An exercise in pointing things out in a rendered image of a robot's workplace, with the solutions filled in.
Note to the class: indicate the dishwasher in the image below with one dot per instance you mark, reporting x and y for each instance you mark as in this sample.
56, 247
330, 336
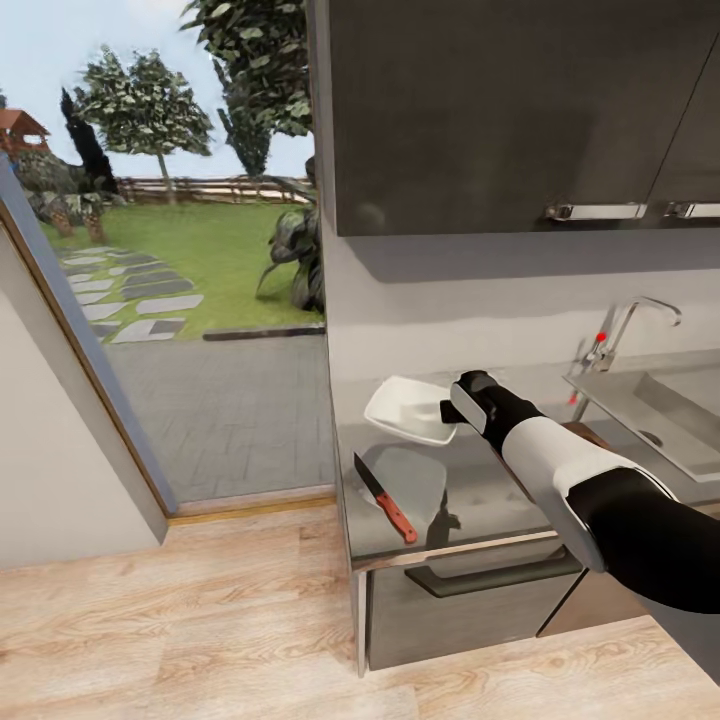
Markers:
420, 611

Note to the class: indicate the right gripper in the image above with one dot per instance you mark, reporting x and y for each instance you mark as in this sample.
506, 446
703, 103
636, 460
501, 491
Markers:
449, 415

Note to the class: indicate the fixed window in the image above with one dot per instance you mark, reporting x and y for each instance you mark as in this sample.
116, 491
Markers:
158, 180

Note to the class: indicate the cutting board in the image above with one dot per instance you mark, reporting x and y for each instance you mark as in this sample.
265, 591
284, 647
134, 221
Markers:
583, 431

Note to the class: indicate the parer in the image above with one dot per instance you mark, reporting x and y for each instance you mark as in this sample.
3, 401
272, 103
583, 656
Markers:
382, 497

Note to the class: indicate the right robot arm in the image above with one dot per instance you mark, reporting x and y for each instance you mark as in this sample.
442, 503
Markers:
611, 513

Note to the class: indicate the bowl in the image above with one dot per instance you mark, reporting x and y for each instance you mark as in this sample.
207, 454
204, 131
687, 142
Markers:
410, 409

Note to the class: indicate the drop in sink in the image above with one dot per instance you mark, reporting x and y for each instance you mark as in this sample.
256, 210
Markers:
673, 409

